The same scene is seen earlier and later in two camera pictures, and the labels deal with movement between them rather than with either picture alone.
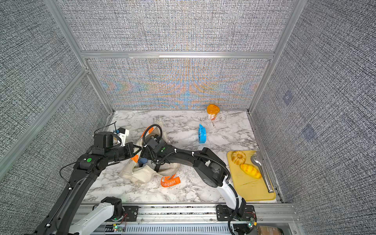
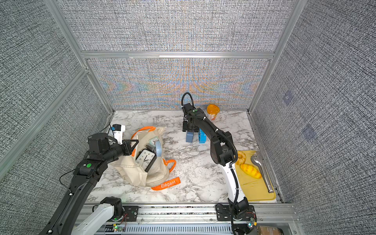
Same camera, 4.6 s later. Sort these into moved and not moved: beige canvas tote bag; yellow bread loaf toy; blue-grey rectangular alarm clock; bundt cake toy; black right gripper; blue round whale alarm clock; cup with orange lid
Moved: beige canvas tote bag; blue-grey rectangular alarm clock; black right gripper
Not moved: bundt cake toy; yellow bread loaf toy; cup with orange lid; blue round whale alarm clock
